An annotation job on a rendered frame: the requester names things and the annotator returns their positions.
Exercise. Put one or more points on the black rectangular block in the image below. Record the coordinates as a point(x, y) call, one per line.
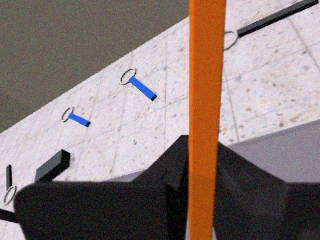
point(55, 166)

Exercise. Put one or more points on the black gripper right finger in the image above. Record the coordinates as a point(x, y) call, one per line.
point(251, 204)

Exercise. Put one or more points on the orange handle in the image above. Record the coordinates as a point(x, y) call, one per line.
point(206, 53)

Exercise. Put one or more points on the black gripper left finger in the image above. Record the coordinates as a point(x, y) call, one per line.
point(153, 206)

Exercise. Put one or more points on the white loop with blue handle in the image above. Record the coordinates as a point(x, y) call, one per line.
point(152, 96)
point(74, 117)

